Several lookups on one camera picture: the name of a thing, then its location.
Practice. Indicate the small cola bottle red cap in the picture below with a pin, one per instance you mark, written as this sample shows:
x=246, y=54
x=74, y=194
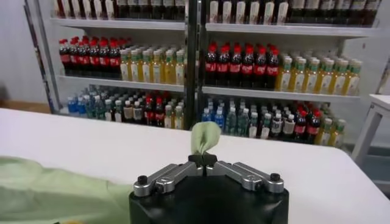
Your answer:
x=313, y=130
x=148, y=114
x=159, y=114
x=300, y=129

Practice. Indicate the tea bottle green cap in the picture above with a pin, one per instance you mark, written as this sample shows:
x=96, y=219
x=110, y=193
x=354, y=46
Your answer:
x=213, y=10
x=281, y=10
x=227, y=10
x=254, y=10
x=268, y=10
x=240, y=10

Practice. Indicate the dark drink bottle blue label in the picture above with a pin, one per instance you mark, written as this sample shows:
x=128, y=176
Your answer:
x=144, y=7
x=156, y=7
x=167, y=7
x=122, y=7
x=179, y=7
x=133, y=7

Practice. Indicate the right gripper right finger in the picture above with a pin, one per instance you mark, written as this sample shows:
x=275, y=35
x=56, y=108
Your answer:
x=246, y=178

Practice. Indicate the small yellow juice bottle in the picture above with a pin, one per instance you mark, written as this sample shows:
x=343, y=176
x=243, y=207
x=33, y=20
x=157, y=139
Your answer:
x=338, y=135
x=326, y=134
x=168, y=118
x=178, y=119

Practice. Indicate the brown cardboard box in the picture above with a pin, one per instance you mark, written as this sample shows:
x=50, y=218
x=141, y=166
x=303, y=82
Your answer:
x=27, y=106

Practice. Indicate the white side table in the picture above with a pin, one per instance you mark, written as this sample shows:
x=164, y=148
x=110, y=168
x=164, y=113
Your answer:
x=365, y=131

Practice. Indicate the white display shelf unit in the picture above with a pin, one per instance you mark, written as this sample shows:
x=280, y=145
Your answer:
x=122, y=23
x=289, y=30

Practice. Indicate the dark drink bottle beige label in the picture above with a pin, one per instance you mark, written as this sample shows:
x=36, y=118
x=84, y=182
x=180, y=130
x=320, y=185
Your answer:
x=371, y=9
x=297, y=9
x=310, y=9
x=326, y=9
x=356, y=9
x=341, y=9

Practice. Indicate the light green polo shirt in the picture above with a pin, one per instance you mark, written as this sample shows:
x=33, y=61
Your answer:
x=45, y=194

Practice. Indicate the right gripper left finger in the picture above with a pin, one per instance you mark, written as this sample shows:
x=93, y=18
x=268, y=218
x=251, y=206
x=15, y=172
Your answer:
x=170, y=178

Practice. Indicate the small dark bottle white cap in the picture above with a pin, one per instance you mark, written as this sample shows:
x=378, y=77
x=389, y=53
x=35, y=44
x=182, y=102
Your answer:
x=253, y=128
x=128, y=113
x=289, y=129
x=118, y=113
x=265, y=128
x=137, y=114
x=108, y=112
x=276, y=128

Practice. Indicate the small green water bottle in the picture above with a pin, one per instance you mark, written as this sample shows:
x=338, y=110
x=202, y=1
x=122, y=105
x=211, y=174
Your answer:
x=90, y=108
x=242, y=124
x=99, y=108
x=231, y=123

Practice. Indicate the small blue water bottle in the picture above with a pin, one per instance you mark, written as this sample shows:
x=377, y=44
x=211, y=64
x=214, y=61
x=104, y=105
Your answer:
x=206, y=115
x=72, y=108
x=81, y=108
x=220, y=117

